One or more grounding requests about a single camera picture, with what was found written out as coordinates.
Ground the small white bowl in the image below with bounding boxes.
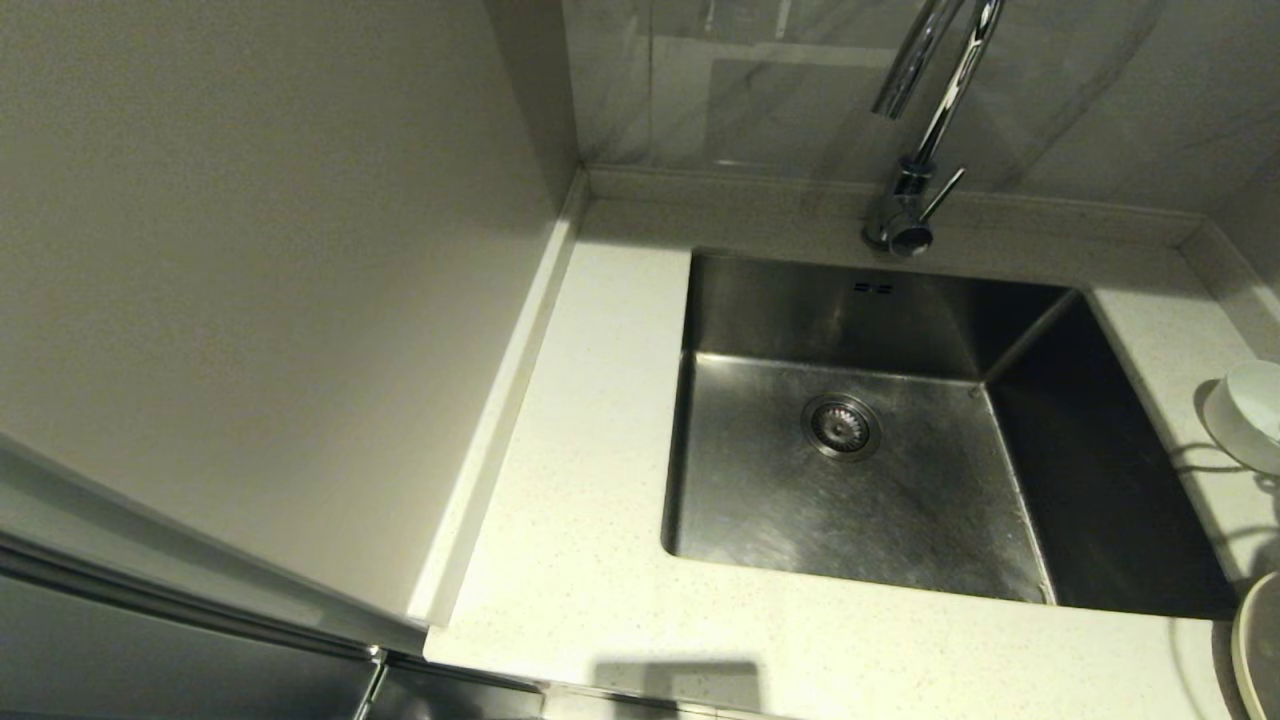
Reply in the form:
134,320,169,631
1202,360,1280,477

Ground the white round plate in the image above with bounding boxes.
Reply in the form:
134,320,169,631
1231,572,1280,720

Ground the stainless steel sink basin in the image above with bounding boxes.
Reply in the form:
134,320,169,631
660,250,1241,619

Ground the round metal drain strainer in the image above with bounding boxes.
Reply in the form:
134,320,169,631
800,394,882,462

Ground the chrome gooseneck faucet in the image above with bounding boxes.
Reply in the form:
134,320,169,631
862,0,1005,259

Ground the grey base cabinet front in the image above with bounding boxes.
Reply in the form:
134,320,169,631
372,652,547,720

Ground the tall grey metal appliance front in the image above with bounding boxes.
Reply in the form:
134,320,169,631
0,432,433,720

